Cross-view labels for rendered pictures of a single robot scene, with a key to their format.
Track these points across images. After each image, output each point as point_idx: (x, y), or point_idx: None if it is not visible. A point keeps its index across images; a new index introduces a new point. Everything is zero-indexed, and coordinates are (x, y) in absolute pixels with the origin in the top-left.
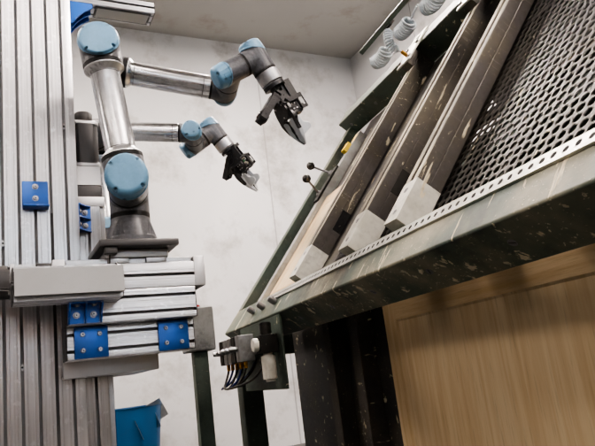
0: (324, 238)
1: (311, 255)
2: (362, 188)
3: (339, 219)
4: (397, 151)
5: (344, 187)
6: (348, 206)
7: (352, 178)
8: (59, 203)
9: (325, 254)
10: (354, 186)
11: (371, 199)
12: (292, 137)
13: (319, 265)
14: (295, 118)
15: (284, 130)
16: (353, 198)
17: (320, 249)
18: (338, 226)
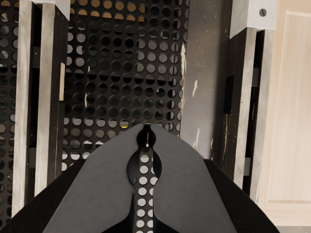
0: (237, 52)
1: (243, 12)
2: (220, 161)
3: (230, 95)
4: (19, 123)
5: (236, 153)
6: (227, 123)
7: (231, 174)
8: None
9: (232, 35)
10: (227, 161)
11: (22, 21)
12: (186, 145)
13: (233, 14)
14: (14, 219)
15: (248, 201)
16: (225, 140)
17: (238, 33)
18: (229, 85)
